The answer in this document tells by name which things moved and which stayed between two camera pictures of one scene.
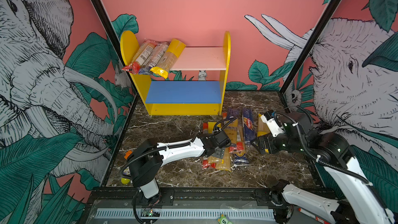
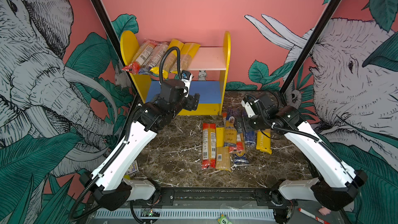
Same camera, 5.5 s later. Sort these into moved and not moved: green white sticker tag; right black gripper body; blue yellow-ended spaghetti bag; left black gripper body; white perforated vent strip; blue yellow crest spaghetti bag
Moved: right black gripper body; left black gripper body
Not moved: white perforated vent strip; green white sticker tag; blue yellow-ended spaghetti bag; blue yellow crest spaghetti bag
